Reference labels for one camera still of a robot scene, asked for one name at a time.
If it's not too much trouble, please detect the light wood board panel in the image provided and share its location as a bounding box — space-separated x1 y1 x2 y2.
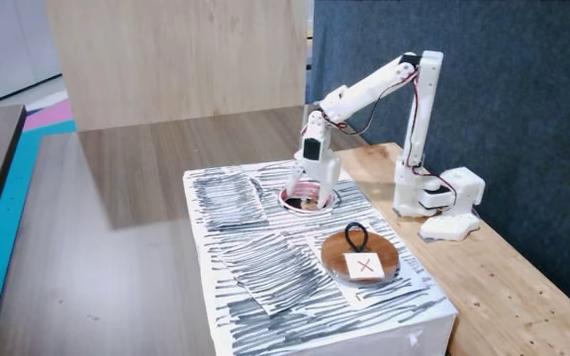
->
45 0 311 133

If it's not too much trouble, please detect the round wooden lid with handle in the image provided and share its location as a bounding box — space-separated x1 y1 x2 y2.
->
320 222 401 287

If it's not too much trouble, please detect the scribbled paper sheet under lid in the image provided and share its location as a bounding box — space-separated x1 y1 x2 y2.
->
304 229 432 311

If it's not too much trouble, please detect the white box with black scribbles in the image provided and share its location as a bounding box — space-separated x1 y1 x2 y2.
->
182 154 459 356

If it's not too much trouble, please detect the flat scribbled paper sheet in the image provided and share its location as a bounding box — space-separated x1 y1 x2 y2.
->
190 167 270 231

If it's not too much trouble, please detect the crumpled scribbled paper sheet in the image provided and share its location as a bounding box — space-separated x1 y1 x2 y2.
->
215 230 338 317

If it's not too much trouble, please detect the paper card with red cross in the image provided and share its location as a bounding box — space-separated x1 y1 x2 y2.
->
342 251 386 282

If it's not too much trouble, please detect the fabric partition panel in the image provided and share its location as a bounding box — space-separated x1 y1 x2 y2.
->
305 0 570 327

